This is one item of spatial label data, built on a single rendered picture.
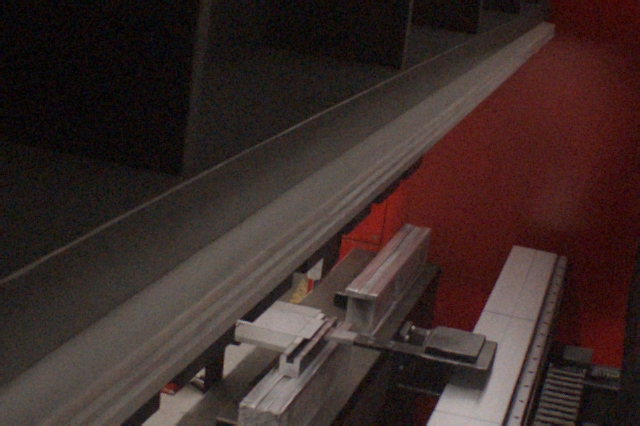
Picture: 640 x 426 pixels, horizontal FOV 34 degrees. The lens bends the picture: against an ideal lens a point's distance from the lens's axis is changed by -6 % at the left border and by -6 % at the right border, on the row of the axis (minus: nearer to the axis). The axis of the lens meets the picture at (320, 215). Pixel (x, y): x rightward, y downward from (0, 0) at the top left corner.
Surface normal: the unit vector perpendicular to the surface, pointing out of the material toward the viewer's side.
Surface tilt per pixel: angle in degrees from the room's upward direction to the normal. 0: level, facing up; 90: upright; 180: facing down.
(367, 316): 90
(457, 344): 0
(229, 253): 0
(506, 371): 0
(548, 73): 90
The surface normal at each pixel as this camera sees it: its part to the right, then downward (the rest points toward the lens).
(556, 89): -0.29, 0.23
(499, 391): 0.12, -0.95
